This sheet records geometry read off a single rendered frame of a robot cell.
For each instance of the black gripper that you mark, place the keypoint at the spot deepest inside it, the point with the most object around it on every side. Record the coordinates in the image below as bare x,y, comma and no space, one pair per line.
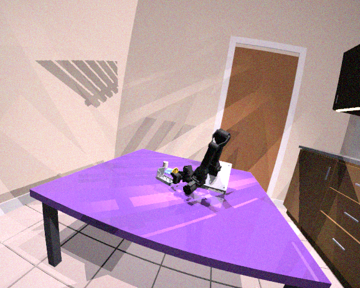
177,177

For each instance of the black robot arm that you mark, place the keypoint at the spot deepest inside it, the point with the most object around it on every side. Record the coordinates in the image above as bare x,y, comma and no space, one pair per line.
210,163

